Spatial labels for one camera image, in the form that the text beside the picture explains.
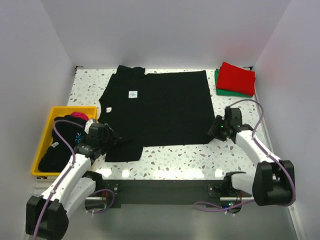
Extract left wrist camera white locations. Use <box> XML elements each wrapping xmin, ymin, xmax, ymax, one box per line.
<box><xmin>84</xmin><ymin>118</ymin><xmax>97</xmax><ymax>135</ymax></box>

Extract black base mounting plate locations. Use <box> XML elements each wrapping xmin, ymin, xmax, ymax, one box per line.
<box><xmin>74</xmin><ymin>179</ymin><xmax>253</xmax><ymax>215</ymax></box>

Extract black clothes in bin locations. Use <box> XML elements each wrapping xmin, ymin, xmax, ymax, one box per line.
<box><xmin>38</xmin><ymin>115</ymin><xmax>86</xmax><ymax>173</ymax></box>

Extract black t shirt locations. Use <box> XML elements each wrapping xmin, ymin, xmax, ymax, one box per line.
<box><xmin>99</xmin><ymin>65</ymin><xmax>215</xmax><ymax>163</ymax></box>

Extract yellow plastic bin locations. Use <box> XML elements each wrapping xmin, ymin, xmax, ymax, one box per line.
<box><xmin>31</xmin><ymin>106</ymin><xmax>98</xmax><ymax>177</ymax></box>

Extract folded green t shirt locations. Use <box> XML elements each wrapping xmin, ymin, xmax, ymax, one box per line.
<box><xmin>214</xmin><ymin>68</ymin><xmax>250</xmax><ymax>98</ymax></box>

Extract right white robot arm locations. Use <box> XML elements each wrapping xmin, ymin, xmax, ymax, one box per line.
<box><xmin>208</xmin><ymin>106</ymin><xmax>296</xmax><ymax>206</ymax></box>

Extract folded red t shirt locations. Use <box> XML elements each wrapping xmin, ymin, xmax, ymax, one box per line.
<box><xmin>217</xmin><ymin>61</ymin><xmax>256</xmax><ymax>97</ymax></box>

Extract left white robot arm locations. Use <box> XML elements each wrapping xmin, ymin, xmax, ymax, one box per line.
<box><xmin>25</xmin><ymin>119</ymin><xmax>121</xmax><ymax>240</ymax></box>

